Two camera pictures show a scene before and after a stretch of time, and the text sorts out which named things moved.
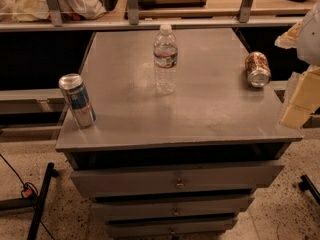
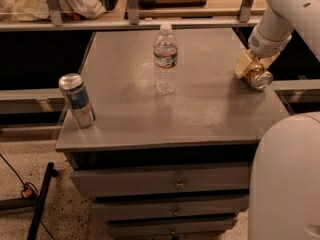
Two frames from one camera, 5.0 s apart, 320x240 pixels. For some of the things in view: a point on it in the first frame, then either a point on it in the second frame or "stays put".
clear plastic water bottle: x=165 y=57 stays put
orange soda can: x=258 y=69 stays put
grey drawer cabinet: x=178 y=166 stays put
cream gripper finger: x=288 y=39 to x=267 y=61
